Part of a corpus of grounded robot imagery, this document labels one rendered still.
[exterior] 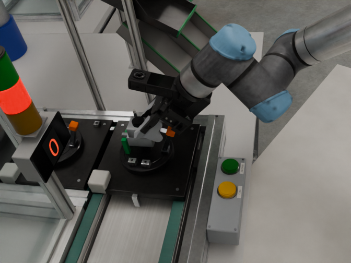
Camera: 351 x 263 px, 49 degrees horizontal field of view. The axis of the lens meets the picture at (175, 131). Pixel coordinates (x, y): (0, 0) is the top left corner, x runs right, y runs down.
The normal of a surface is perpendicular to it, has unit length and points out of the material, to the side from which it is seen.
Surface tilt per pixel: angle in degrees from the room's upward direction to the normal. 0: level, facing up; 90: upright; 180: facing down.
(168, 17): 25
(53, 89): 0
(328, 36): 72
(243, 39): 42
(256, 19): 0
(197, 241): 0
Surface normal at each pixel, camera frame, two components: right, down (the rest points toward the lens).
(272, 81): 0.41, -0.32
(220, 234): -0.20, 0.72
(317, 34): -0.84, -0.06
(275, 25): -0.14, -0.69
